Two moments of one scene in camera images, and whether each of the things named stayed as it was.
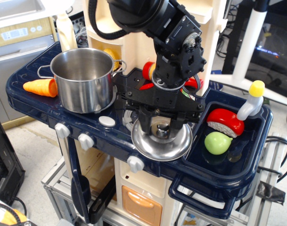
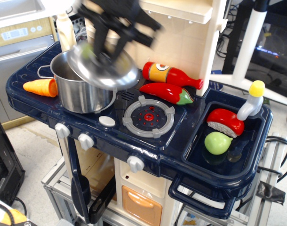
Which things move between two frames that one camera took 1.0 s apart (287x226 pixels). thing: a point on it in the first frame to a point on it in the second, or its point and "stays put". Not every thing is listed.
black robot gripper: (168, 102) to (124, 16)
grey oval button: (107, 121) stays put
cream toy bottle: (66, 32) stays put
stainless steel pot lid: (158, 146) to (121, 75)
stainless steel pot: (84, 78) stays put
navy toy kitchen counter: (228, 152) stays put
